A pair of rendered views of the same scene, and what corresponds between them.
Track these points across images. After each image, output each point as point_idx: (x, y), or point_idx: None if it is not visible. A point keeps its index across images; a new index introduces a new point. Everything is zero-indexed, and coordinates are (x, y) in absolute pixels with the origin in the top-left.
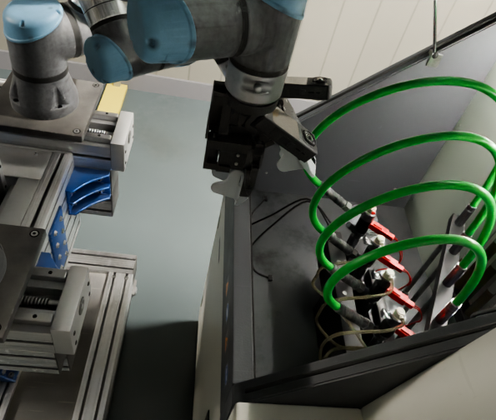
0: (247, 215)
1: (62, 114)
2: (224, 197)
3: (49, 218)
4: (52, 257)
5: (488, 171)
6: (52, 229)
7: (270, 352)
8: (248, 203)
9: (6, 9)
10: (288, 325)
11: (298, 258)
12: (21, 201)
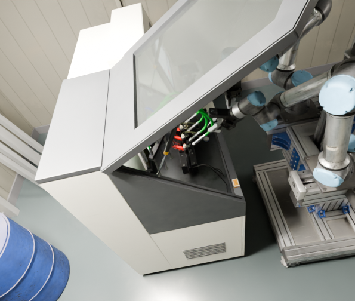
0: (228, 166)
1: None
2: None
3: (296, 148)
4: (286, 140)
5: (136, 166)
6: (294, 148)
7: (209, 147)
8: (228, 172)
9: None
10: (204, 155)
11: (204, 180)
12: (309, 145)
